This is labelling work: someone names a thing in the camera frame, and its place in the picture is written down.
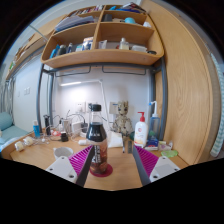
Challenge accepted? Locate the dark cola plastic bottle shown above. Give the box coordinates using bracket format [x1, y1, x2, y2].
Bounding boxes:
[85, 103, 109, 175]

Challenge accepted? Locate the brown tree figure toy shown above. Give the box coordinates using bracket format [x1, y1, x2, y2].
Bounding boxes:
[111, 100, 134, 137]

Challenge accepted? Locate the long wooden shelf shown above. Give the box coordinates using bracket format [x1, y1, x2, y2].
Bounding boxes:
[6, 33, 46, 79]

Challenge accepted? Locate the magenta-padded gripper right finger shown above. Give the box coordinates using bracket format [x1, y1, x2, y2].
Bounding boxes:
[132, 144, 181, 187]

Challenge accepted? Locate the wooden shelf unit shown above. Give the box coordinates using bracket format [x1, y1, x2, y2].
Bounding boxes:
[41, 2, 165, 69]

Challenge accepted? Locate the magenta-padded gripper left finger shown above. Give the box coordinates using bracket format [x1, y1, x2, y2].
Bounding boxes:
[45, 144, 96, 188]

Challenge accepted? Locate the white speckled mug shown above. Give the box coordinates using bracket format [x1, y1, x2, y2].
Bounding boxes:
[53, 146, 75, 160]

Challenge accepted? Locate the white red pump bottle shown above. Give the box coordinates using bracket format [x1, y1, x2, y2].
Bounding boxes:
[133, 111, 149, 148]

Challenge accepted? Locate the small black cube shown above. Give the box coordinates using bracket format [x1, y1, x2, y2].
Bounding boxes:
[60, 131, 69, 143]

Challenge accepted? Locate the white desk lamp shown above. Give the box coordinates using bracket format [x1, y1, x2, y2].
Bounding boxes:
[59, 78, 111, 133]

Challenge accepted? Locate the blue tube bottle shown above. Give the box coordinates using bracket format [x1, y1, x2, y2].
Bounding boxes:
[32, 120, 41, 139]

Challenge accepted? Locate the black electric shaver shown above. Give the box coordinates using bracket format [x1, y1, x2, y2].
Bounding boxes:
[43, 114, 53, 136]

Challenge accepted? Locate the green checked curtain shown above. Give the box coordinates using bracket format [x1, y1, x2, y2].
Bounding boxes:
[209, 53, 224, 158]

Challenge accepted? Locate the teal cushion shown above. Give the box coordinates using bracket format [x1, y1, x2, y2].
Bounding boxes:
[0, 111, 29, 144]

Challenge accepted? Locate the grey metal desk frame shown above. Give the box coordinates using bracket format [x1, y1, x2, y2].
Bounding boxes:
[35, 56, 168, 141]

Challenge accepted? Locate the white pink snack packet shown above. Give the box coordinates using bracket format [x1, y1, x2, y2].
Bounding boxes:
[158, 140, 174, 152]

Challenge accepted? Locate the small blue white box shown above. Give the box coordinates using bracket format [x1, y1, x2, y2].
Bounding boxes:
[146, 138, 160, 149]

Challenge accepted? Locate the green plastic wrapper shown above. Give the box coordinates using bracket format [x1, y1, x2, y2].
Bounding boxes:
[160, 149, 180, 159]

